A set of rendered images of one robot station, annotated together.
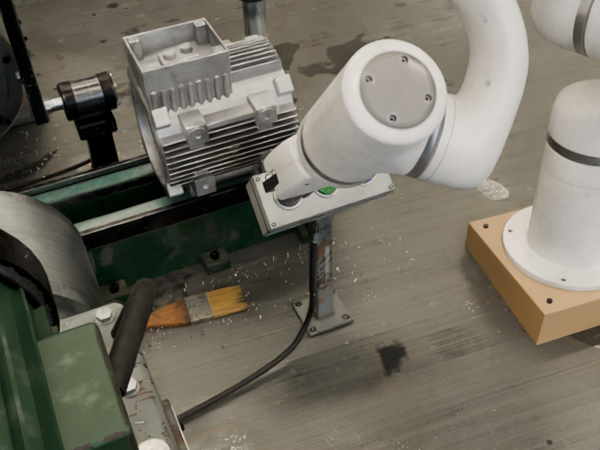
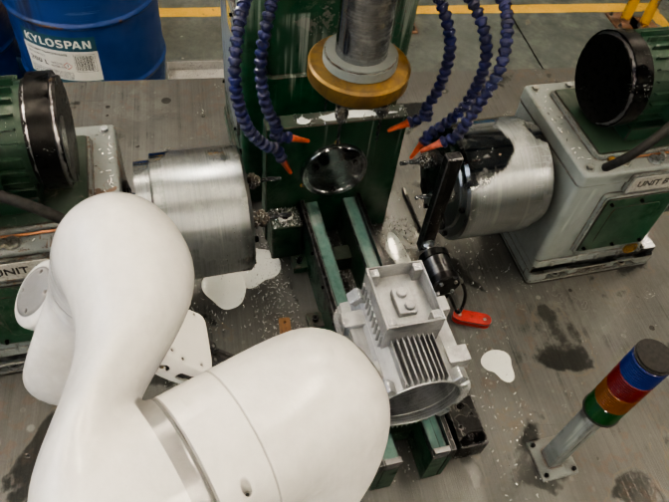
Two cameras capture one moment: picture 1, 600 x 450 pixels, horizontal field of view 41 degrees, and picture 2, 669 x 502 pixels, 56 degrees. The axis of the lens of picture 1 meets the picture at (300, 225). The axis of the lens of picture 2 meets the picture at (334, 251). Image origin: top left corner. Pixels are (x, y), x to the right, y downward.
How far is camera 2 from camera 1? 0.99 m
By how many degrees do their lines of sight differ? 58
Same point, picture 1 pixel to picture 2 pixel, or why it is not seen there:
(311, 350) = not seen: hidden behind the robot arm
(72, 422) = not seen: outside the picture
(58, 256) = (195, 223)
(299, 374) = not seen: hidden behind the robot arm
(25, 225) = (215, 204)
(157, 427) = (27, 246)
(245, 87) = (385, 360)
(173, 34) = (431, 297)
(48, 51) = (630, 285)
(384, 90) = (34, 282)
